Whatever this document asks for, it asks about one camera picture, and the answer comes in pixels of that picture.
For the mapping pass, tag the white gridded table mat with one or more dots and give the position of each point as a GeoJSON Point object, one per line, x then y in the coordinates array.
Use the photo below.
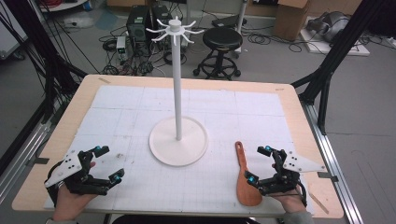
{"type": "Point", "coordinates": [218, 118]}

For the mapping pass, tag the black metal bracket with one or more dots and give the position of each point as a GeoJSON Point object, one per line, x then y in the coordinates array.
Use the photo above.
{"type": "Point", "coordinates": [328, 176]}
{"type": "Point", "coordinates": [39, 160]}

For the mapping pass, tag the white hook rack stand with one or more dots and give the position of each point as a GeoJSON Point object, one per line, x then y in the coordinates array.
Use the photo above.
{"type": "Point", "coordinates": [178, 93]}

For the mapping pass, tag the white flat board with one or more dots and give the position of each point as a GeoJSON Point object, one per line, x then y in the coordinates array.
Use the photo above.
{"type": "Point", "coordinates": [358, 49]}

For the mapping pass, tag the grey bag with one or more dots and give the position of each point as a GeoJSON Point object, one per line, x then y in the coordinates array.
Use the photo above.
{"type": "Point", "coordinates": [330, 25]}

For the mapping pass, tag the aluminium rail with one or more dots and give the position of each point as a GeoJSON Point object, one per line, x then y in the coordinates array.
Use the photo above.
{"type": "Point", "coordinates": [330, 149]}
{"type": "Point", "coordinates": [21, 155]}

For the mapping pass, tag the brown tape strip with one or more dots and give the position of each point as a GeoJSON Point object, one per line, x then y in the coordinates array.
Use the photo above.
{"type": "Point", "coordinates": [319, 203]}
{"type": "Point", "coordinates": [104, 80]}

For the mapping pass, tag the person's left hand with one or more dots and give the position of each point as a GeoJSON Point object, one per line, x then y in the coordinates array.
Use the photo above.
{"type": "Point", "coordinates": [70, 203]}

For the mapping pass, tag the black metal frame strut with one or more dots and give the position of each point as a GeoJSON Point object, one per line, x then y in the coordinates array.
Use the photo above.
{"type": "Point", "coordinates": [336, 53]}

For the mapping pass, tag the small white power box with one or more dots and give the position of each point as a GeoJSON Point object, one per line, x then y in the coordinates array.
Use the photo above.
{"type": "Point", "coordinates": [121, 45]}

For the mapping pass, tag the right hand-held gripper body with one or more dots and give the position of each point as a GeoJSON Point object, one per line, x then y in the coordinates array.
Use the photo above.
{"type": "Point", "coordinates": [291, 168]}

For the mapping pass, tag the black round stool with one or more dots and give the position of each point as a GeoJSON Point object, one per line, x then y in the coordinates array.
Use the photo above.
{"type": "Point", "coordinates": [222, 39]}

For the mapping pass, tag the white stand pole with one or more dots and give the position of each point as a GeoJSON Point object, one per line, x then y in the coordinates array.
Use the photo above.
{"type": "Point", "coordinates": [242, 28]}

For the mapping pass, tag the white round table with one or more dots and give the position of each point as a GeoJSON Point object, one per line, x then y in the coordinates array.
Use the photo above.
{"type": "Point", "coordinates": [62, 4]}

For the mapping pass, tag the black flat device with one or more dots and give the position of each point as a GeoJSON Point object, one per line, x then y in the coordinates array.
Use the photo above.
{"type": "Point", "coordinates": [225, 21]}

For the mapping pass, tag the black computer tower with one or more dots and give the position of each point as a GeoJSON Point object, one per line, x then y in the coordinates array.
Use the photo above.
{"type": "Point", "coordinates": [137, 23]}
{"type": "Point", "coordinates": [161, 15]}

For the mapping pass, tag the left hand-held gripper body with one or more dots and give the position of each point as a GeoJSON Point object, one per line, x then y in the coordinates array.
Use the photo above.
{"type": "Point", "coordinates": [67, 165]}

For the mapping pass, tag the person's right hand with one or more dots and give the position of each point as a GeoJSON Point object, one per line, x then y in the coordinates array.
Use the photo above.
{"type": "Point", "coordinates": [292, 202]}

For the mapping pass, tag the brown cardboard box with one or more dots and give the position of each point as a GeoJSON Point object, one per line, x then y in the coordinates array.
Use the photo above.
{"type": "Point", "coordinates": [291, 18]}

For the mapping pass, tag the wooden rice paddle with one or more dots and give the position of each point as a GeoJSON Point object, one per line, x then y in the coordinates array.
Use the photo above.
{"type": "Point", "coordinates": [247, 186]}

